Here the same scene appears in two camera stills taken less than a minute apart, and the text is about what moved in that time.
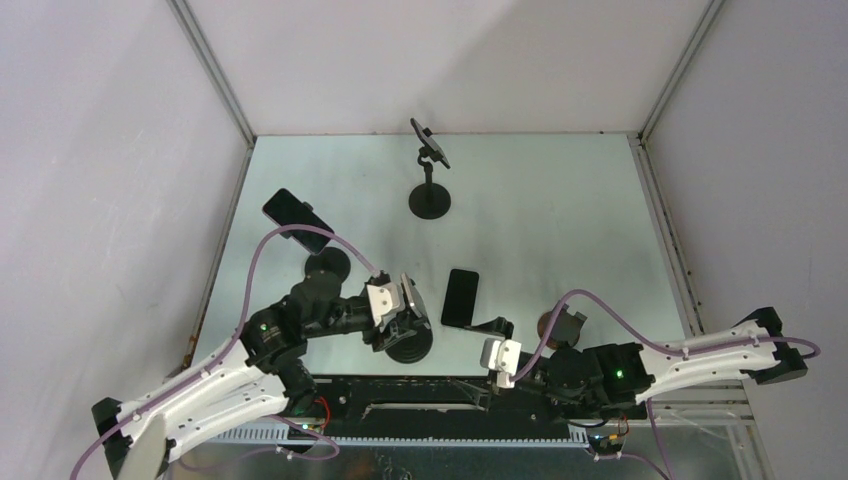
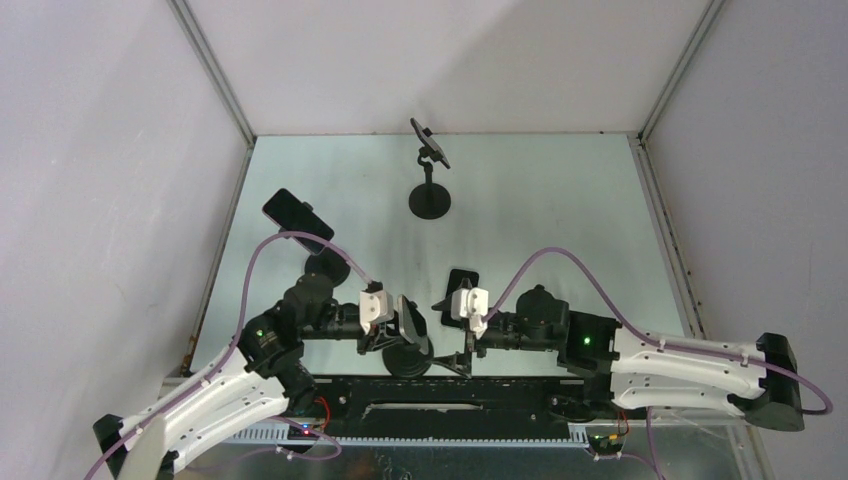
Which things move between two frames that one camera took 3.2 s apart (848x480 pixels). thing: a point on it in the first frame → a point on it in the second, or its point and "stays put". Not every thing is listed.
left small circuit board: (294, 433) stays put
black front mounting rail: (424, 410) stays put
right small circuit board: (605, 445) stays put
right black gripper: (485, 399) → (461, 363)
